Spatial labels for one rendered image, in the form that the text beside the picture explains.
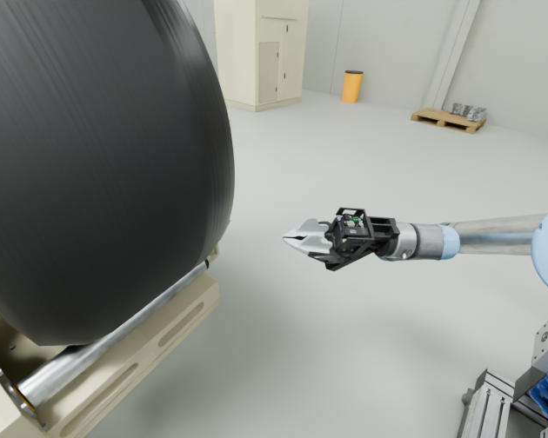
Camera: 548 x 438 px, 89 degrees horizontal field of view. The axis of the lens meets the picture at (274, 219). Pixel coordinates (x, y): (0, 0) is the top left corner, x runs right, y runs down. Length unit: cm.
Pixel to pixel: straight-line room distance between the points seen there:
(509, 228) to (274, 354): 117
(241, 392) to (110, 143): 130
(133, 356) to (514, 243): 70
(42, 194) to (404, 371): 157
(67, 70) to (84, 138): 5
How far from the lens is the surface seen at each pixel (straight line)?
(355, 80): 677
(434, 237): 64
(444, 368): 175
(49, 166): 26
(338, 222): 54
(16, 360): 76
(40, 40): 28
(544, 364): 113
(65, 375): 56
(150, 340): 59
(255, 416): 142
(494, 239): 69
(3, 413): 51
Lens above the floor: 134
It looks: 35 degrees down
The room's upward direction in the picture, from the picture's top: 3 degrees clockwise
